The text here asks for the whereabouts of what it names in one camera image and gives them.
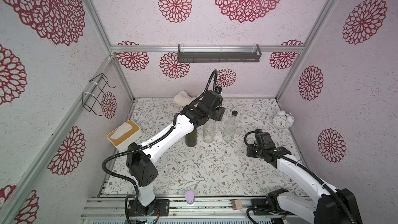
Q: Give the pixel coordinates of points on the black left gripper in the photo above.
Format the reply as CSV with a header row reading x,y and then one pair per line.
x,y
218,114

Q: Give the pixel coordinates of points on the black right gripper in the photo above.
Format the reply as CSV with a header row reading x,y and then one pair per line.
x,y
253,152

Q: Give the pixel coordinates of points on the clear tall glass bottle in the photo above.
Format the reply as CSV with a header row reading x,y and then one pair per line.
x,y
209,131

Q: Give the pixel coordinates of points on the clear plastic bottle blue label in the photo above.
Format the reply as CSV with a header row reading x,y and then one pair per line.
x,y
229,129

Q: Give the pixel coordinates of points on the dark green wine bottle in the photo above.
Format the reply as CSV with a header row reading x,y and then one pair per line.
x,y
191,139

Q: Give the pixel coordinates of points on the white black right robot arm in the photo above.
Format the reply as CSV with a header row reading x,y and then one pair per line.
x,y
326,203

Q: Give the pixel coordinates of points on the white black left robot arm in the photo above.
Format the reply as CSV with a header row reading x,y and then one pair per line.
x,y
142,158

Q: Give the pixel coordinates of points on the white plush toy pink scarf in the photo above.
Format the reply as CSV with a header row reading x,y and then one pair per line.
x,y
183,99

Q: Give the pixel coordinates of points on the white alarm clock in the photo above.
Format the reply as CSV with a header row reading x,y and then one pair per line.
x,y
283,120

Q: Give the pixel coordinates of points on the small wooden block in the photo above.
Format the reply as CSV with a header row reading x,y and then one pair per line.
x,y
236,204

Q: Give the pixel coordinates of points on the purple small cup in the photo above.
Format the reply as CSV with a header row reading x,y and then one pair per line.
x,y
189,197

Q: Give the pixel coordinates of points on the white tissue sheet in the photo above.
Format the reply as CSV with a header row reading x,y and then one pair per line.
x,y
121,130

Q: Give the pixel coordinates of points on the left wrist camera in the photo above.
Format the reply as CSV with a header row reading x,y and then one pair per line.
x,y
218,89

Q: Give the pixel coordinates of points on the black wall shelf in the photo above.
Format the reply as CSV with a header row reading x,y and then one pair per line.
x,y
220,56

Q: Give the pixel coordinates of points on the black wire wall rack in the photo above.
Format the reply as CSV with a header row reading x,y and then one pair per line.
x,y
91,97

